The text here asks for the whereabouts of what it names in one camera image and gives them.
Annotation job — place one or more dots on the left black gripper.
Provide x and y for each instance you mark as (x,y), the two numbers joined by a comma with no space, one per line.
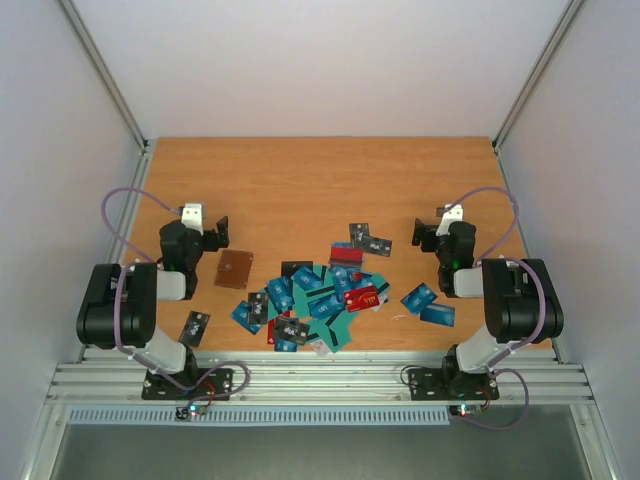
(214,243)

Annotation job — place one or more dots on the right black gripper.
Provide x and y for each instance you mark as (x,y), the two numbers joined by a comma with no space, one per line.
(428,238)

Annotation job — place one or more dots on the brown leather card holder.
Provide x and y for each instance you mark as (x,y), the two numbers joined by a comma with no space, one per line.
(233,269)

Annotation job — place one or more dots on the teal striped card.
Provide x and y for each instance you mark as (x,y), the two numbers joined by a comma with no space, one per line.
(322,292)

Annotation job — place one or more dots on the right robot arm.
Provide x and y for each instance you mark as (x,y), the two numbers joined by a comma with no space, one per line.
(521,307)

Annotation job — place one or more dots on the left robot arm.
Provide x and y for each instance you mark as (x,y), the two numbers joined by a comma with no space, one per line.
(119,308)

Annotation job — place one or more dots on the black VIP card top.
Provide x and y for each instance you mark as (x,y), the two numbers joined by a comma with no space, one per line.
(374,245)

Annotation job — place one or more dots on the black vip card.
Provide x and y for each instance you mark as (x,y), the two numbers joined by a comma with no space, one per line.
(291,329)
(194,328)
(374,245)
(258,305)

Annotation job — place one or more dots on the black card top upper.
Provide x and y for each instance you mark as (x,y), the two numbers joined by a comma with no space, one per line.
(357,232)

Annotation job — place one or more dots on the blue card right upper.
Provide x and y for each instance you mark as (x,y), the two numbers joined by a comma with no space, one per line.
(418,299)

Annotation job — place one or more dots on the black plain card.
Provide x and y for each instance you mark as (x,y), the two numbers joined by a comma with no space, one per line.
(289,268)

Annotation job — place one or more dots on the dark red card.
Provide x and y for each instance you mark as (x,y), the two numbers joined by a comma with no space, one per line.
(346,257)

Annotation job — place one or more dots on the blue card far right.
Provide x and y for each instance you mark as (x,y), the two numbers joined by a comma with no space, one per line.
(438,314)

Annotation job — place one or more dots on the blue card pile centre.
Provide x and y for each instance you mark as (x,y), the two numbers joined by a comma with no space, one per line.
(280,293)

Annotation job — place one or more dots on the red gold VIP card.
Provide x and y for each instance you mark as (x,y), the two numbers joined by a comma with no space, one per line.
(361,298)

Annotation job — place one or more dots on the blue card left edge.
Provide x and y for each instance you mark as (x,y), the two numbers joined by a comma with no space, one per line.
(240,316)

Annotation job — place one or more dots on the black VIP card far left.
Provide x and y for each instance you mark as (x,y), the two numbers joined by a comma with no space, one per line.
(194,328)

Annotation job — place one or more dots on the black VIP card bottom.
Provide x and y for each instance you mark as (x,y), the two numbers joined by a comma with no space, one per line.
(291,329)

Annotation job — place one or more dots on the teal card pile bottom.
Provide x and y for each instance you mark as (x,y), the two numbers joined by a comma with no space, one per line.
(335,337)

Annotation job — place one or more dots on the right controller board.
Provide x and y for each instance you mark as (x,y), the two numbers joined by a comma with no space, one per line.
(466,410)

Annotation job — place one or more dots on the controller board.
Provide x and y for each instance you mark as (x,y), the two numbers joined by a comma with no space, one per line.
(466,410)
(190,412)

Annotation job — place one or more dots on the left controller board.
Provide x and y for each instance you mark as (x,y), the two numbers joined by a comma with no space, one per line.
(190,412)

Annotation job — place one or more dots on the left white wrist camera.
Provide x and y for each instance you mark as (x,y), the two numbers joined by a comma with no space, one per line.
(192,217)

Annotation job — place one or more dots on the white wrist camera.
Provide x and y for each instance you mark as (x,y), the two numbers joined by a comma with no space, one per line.
(448,214)
(192,217)

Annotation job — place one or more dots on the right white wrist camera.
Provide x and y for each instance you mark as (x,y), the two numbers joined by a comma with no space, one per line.
(448,214)

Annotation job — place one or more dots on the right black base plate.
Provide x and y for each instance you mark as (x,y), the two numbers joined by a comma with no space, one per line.
(427,384)

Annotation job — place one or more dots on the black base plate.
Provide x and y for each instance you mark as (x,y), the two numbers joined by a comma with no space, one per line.
(427,384)
(217,384)

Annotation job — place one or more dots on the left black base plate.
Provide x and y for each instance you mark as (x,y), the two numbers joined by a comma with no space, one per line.
(217,384)

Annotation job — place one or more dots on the grey slotted cable duct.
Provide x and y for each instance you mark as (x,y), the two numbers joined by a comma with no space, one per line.
(261,416)

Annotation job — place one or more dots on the aluminium frame rails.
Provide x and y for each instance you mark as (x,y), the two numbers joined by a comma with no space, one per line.
(306,378)

